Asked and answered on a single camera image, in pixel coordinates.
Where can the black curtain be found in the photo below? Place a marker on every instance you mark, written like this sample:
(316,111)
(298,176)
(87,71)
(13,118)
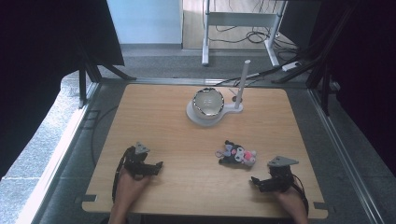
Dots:
(37,68)
(364,62)

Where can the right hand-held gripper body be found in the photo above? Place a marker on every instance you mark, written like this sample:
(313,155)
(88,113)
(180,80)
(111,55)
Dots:
(280,174)

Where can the white metal desk frame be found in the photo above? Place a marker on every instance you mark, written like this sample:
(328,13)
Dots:
(239,19)

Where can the white stand with round base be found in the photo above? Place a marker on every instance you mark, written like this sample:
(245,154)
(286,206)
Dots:
(239,105)

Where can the person's right hand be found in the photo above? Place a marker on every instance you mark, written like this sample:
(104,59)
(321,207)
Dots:
(289,199)

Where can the person's left hand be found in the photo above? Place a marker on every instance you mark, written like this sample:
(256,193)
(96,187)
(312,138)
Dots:
(132,183)

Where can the white power strip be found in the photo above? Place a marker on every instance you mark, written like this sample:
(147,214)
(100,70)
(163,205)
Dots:
(291,66)

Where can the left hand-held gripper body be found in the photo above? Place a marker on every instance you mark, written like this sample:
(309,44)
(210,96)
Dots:
(137,161)

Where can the black and pink plush toy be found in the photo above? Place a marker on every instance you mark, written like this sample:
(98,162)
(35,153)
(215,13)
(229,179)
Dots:
(238,154)

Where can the white bowl with dark rim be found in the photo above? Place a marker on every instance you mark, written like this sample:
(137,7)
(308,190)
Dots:
(208,102)

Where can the black metal stand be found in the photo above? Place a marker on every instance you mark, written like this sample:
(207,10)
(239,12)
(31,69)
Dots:
(90,74)
(317,68)

